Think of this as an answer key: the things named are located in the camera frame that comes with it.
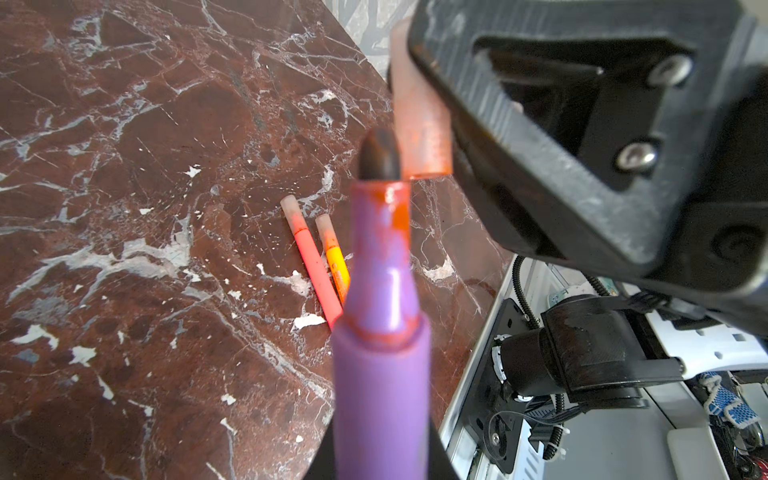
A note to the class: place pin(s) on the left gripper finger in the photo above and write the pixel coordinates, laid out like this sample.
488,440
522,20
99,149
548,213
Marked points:
625,139

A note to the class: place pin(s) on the orange highlighter pen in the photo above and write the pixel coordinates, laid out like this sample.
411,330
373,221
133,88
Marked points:
334,256

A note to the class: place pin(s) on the purple highlighter pen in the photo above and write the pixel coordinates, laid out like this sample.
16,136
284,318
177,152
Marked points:
381,344

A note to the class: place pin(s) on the pink highlighter pen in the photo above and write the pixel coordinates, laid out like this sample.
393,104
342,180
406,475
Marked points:
318,275

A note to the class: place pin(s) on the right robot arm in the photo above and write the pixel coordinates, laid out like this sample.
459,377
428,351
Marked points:
610,388

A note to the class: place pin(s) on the aluminium front rail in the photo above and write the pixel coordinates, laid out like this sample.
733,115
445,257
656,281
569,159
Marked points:
464,457

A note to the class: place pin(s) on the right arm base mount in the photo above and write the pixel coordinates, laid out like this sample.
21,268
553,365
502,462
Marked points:
492,413

